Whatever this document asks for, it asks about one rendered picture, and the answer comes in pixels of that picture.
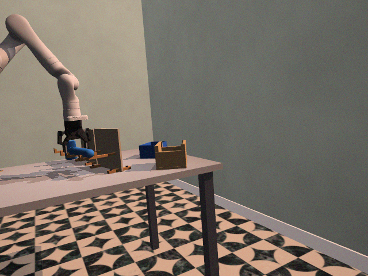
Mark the brown wooden crate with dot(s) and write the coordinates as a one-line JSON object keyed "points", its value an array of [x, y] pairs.
{"points": [[170, 157]]}

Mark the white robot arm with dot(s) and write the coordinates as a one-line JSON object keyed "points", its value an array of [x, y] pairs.
{"points": [[21, 34]]}

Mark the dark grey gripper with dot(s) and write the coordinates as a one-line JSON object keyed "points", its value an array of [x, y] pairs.
{"points": [[73, 130]]}

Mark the dark blue open box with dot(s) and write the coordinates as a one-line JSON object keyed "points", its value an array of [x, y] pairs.
{"points": [[147, 150]]}

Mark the blue cylinder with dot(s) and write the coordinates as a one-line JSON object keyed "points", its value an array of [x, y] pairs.
{"points": [[73, 150]]}

